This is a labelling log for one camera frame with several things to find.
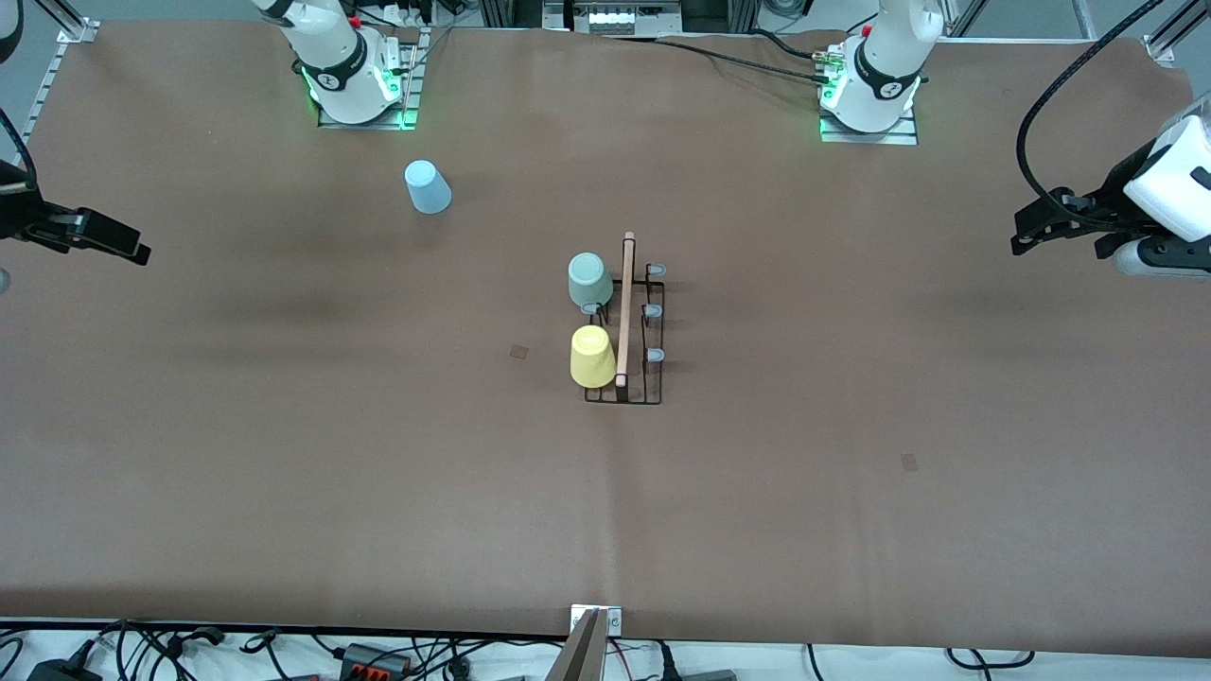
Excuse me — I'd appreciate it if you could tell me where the black wire cup holder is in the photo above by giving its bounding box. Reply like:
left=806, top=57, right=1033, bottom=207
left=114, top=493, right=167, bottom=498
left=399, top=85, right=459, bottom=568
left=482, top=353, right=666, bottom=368
left=579, top=232, right=667, bottom=408

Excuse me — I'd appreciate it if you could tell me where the pale green cup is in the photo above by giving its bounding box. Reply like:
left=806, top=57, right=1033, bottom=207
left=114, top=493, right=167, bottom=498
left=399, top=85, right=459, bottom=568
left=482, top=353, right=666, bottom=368
left=568, top=252, right=615, bottom=311

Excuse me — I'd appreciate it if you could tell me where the yellow cup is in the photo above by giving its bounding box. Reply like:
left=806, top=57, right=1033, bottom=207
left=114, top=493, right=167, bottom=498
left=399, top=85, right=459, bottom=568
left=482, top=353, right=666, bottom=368
left=570, top=324, right=618, bottom=390

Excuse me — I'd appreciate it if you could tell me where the light blue cup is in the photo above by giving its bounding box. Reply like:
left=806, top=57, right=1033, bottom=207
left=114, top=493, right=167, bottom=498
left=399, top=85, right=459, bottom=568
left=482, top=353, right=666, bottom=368
left=404, top=159, right=453, bottom=216

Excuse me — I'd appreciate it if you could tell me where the white electronics box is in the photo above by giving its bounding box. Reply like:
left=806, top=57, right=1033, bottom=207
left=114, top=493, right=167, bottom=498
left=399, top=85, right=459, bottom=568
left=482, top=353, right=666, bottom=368
left=572, top=0, right=684, bottom=37

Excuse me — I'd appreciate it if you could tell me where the brown table mat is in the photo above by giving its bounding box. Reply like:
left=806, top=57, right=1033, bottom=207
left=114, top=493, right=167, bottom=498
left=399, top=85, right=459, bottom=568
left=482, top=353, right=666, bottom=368
left=0, top=19, right=1211, bottom=658

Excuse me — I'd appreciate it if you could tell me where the black orange connector box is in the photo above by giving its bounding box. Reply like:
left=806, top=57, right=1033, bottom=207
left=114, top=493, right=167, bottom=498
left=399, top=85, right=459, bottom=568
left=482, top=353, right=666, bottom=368
left=341, top=643, right=414, bottom=678

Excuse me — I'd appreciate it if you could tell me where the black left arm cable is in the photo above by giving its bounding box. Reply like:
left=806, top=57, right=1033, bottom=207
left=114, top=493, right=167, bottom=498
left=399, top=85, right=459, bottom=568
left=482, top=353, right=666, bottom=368
left=1016, top=0, right=1167, bottom=224

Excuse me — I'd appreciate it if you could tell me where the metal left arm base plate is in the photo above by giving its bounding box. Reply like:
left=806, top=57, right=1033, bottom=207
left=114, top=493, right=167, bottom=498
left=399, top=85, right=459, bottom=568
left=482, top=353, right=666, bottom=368
left=819, top=109, right=920, bottom=146

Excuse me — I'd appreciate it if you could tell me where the black base power cable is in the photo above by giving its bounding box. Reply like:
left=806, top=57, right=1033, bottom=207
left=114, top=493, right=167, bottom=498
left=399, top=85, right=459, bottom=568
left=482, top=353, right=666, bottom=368
left=653, top=33, right=834, bottom=88

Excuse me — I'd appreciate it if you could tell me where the black looped floor cable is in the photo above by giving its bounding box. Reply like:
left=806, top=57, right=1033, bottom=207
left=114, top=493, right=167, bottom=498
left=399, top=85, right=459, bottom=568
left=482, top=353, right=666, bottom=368
left=946, top=648, right=1037, bottom=672

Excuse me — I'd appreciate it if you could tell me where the small metal edge bracket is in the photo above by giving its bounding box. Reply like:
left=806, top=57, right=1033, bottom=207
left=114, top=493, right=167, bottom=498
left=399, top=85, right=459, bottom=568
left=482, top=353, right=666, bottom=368
left=570, top=605, right=623, bottom=637

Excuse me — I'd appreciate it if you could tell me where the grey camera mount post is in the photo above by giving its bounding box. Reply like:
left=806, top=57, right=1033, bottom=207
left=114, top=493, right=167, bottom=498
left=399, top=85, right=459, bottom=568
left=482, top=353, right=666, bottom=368
left=544, top=608, right=608, bottom=681

